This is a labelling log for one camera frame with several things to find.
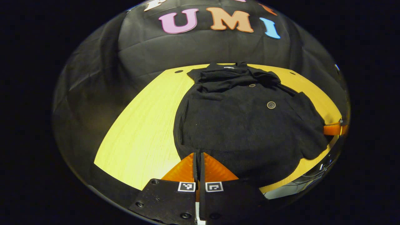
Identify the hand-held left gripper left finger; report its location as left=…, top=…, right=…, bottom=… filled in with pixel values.
left=129, top=152, right=198, bottom=225

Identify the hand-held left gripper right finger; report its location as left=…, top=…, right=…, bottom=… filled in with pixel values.
left=199, top=152, right=267, bottom=225

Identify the black button shirt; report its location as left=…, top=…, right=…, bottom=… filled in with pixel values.
left=173, top=62, right=330, bottom=188

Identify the black backdrop cloth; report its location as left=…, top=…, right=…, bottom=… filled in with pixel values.
left=52, top=0, right=351, bottom=163

